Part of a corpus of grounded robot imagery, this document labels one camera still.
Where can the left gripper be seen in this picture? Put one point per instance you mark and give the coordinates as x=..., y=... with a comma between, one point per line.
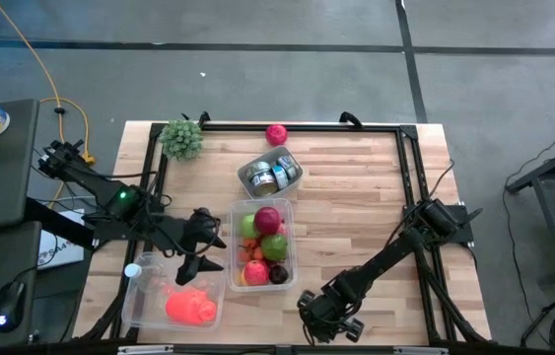
x=198, y=229

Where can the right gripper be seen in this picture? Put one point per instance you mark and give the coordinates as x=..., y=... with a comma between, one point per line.
x=328, y=313

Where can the orange tangerine cluster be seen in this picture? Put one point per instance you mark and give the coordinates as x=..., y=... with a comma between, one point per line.
x=252, y=249

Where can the green apple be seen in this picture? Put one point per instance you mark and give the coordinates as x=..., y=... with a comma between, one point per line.
x=248, y=228

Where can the orange water bottle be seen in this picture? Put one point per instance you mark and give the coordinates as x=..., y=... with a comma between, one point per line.
x=190, y=305

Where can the red apple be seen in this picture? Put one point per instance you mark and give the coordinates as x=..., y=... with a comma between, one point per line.
x=256, y=272

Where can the small pink fruit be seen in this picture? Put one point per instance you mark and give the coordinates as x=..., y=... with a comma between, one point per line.
x=278, y=274

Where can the green round fruit with stem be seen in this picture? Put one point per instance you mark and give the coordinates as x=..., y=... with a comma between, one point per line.
x=275, y=246

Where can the large red pomegranate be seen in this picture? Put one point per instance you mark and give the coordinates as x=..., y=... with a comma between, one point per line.
x=267, y=220

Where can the clear bottle white cap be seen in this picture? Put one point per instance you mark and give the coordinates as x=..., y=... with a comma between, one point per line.
x=133, y=270

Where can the red strawberry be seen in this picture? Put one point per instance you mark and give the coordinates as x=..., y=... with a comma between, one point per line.
x=283, y=230

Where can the blue red label tin can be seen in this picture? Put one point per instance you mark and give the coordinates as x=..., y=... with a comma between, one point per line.
x=263, y=185

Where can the silver pull-tab tin can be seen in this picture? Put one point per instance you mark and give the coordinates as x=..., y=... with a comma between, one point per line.
x=257, y=169

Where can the teal label tin can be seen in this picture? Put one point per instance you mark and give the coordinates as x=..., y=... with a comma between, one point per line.
x=280, y=177

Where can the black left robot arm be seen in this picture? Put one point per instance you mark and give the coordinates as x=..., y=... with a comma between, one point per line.
x=104, y=190

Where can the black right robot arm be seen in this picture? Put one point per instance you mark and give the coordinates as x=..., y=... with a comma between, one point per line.
x=385, y=259

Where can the small clear plastic bin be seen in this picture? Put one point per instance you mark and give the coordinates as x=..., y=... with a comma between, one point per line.
x=287, y=281

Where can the large clear plastic bin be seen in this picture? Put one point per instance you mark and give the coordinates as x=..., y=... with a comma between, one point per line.
x=144, y=310

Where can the green artificial plant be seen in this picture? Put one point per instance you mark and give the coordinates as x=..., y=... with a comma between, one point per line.
x=181, y=139

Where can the pink-red round fruit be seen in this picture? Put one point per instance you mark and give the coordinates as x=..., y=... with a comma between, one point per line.
x=276, y=135

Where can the white printed paper sheet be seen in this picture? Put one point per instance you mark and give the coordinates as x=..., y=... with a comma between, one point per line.
x=60, y=251

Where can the black computer mouse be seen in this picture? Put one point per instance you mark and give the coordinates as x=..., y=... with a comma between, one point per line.
x=10, y=303

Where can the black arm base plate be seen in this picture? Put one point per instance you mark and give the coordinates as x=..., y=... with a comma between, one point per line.
x=465, y=217

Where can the black aluminium frame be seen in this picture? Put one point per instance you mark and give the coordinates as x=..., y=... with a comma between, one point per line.
x=380, y=127

